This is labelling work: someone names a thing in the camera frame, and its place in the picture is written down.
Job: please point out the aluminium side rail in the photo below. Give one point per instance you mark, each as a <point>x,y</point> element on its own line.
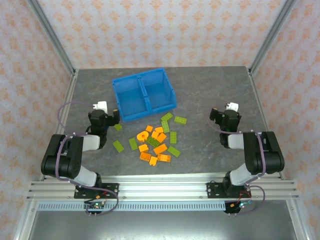
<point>258,100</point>
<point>66,100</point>

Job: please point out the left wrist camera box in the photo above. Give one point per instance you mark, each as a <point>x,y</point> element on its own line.
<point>101,106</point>

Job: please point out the grey metal panel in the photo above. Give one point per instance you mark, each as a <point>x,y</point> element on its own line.
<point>162,227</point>

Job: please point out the small circuit board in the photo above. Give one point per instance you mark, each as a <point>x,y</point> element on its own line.
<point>96,205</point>
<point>241,205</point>

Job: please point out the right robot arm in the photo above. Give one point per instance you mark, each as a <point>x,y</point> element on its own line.
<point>257,155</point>

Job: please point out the small green lego brick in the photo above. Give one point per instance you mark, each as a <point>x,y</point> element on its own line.
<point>118,127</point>

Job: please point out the aluminium frame post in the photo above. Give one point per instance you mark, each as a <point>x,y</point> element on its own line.
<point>52,35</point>
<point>296,220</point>
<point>271,35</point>
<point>23,222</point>

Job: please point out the small orange lego brick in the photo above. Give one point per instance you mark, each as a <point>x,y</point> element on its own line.
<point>153,161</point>
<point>155,134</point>
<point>149,128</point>

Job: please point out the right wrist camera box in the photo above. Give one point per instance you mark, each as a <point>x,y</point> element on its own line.
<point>233,106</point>

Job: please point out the wide aluminium mounting rail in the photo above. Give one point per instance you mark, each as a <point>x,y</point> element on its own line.
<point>162,190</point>

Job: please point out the round orange lego piece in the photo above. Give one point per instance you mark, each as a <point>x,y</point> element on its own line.
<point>142,136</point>

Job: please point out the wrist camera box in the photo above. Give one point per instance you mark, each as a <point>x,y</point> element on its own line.
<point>101,106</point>
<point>233,106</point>

